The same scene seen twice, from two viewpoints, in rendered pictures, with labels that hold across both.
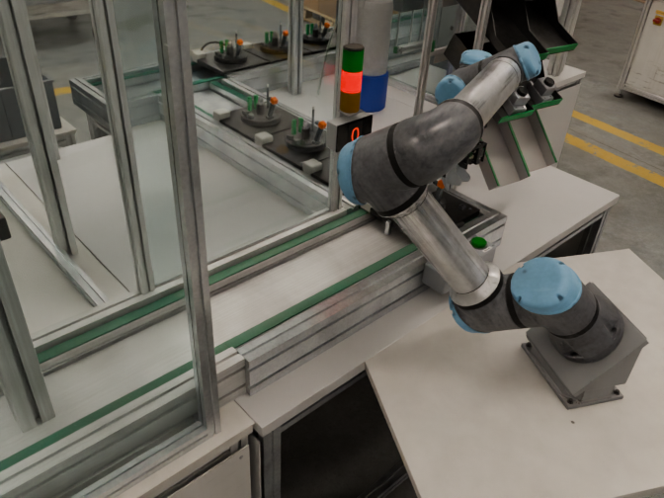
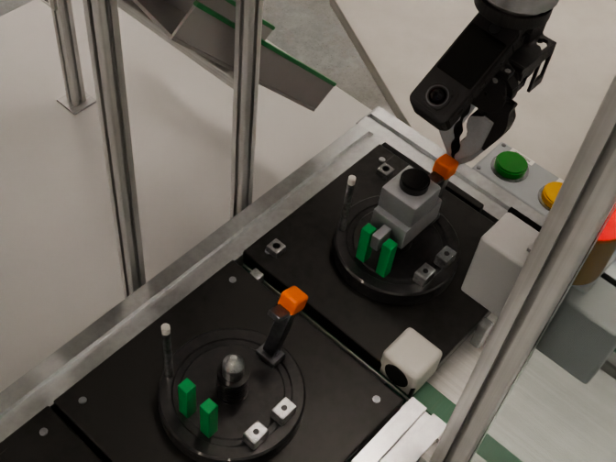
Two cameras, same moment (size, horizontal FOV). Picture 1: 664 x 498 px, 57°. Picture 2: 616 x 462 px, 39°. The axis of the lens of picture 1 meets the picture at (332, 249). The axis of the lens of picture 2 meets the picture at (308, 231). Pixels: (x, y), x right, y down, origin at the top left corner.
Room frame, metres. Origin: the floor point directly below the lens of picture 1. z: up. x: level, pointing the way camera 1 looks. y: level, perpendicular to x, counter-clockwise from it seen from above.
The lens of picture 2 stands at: (1.68, 0.33, 1.73)
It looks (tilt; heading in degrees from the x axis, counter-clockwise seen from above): 51 degrees down; 260
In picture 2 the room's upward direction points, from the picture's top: 8 degrees clockwise
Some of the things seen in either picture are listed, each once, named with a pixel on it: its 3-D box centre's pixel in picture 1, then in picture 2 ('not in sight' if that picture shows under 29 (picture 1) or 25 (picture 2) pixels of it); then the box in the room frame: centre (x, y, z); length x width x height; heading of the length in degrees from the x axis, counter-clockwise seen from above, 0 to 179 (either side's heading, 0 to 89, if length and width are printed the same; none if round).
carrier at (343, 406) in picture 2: not in sight; (232, 379); (1.67, -0.06, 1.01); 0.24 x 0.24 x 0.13; 44
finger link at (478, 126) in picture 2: (453, 179); (486, 131); (1.40, -0.30, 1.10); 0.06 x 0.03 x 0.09; 44
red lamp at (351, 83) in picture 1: (351, 79); not in sight; (1.44, -0.02, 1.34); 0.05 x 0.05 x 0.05
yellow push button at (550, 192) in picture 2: not in sight; (557, 198); (1.27, -0.33, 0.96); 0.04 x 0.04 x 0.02
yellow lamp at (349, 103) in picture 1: (350, 100); not in sight; (1.44, -0.02, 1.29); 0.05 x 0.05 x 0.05
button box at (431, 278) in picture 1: (459, 263); (549, 214); (1.27, -0.33, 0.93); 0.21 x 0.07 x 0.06; 134
